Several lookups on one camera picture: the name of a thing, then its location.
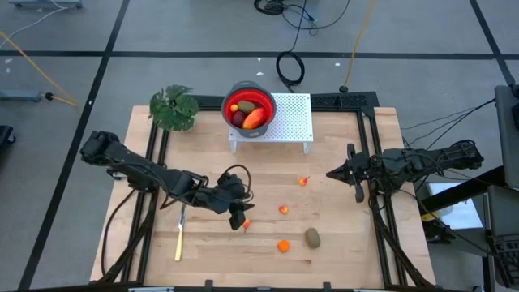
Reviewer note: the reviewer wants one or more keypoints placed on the white perforated shelf riser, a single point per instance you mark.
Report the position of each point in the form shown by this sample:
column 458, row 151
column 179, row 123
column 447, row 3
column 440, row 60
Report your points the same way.
column 292, row 117

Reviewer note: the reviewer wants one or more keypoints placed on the red orange pepper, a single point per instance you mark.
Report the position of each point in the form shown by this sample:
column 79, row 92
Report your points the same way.
column 255, row 118

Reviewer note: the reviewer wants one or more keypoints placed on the small round orange fruit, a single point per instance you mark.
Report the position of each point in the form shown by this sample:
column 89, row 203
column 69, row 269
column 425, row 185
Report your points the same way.
column 284, row 246

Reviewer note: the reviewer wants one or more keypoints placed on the black plastic table clamp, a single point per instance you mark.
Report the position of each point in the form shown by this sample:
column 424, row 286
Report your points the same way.
column 208, row 285
column 325, row 286

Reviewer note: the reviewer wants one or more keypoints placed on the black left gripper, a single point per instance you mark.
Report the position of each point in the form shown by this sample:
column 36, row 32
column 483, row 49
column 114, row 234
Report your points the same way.
column 223, row 194

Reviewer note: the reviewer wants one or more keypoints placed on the silver aluminium bracket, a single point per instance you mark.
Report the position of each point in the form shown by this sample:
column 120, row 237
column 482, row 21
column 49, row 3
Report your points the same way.
column 150, row 289

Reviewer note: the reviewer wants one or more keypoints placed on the dark red round fruit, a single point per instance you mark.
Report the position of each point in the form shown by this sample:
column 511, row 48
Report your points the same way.
column 238, row 119

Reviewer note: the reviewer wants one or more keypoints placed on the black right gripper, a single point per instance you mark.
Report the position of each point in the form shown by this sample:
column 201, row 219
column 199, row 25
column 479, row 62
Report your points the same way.
column 367, row 168

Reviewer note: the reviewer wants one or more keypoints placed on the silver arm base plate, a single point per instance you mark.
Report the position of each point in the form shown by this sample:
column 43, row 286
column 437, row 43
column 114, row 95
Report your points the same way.
column 117, row 174

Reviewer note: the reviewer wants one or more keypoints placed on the green potted plant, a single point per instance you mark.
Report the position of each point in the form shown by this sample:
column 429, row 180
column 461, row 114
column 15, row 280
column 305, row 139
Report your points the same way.
column 174, row 107

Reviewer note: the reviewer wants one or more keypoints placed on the grey cabinet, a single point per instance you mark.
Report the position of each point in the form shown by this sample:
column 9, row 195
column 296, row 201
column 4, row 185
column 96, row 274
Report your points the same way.
column 509, row 138

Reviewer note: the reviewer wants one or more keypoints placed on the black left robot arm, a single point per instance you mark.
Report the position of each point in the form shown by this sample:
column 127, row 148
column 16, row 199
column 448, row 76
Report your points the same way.
column 129, row 162

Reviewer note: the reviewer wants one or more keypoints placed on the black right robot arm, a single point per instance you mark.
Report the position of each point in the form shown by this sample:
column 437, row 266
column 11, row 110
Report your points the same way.
column 430, row 160

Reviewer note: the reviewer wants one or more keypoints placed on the red grey collapsible colander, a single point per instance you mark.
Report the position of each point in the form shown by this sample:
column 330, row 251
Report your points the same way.
column 227, row 101

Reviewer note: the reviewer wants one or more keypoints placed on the black wheeled stand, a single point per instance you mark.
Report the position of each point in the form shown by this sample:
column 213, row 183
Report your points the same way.
column 5, row 136

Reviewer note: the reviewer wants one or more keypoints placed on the grey cart base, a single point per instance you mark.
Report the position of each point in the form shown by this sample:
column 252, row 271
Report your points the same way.
column 44, row 4

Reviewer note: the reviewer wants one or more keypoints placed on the grey floor bar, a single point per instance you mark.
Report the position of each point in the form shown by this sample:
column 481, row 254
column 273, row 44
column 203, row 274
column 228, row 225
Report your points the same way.
column 20, row 95

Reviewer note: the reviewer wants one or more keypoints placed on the small orange yellow pepper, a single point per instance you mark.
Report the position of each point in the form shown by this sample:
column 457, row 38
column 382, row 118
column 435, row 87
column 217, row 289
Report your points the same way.
column 234, row 108
column 283, row 209
column 303, row 181
column 246, row 224

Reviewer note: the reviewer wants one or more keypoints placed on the dark desk with keyboard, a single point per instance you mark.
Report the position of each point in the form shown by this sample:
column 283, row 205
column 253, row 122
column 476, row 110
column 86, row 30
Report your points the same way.
column 503, row 211

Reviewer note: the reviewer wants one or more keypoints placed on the white box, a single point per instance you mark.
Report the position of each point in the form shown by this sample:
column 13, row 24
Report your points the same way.
column 458, row 211

